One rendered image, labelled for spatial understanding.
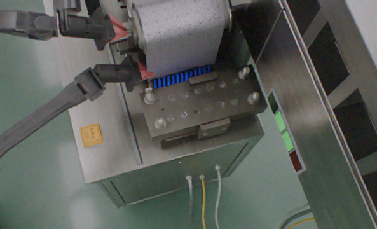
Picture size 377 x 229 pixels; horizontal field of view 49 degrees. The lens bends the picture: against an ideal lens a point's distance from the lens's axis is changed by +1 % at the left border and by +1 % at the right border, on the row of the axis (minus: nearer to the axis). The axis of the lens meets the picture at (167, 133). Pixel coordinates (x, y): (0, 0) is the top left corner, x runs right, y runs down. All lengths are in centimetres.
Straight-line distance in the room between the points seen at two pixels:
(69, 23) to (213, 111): 54
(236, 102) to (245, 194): 106
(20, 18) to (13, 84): 156
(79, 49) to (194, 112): 53
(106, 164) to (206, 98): 41
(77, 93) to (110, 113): 32
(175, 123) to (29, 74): 149
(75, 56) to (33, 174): 102
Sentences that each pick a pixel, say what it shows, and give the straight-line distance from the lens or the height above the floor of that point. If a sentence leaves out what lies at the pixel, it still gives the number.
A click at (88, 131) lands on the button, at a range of 145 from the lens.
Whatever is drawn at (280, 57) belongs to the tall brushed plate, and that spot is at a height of 133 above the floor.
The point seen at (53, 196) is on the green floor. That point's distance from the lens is 239.
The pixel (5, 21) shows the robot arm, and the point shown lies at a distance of 112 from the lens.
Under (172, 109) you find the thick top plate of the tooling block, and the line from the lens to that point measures 134.
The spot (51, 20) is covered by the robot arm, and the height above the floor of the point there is 139.
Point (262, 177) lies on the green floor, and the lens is 240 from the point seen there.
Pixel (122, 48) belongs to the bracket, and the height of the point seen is 114.
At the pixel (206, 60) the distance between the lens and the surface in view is 138.
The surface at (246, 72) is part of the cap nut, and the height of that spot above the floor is 107.
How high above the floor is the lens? 229
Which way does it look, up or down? 73 degrees down
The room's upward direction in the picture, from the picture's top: 3 degrees clockwise
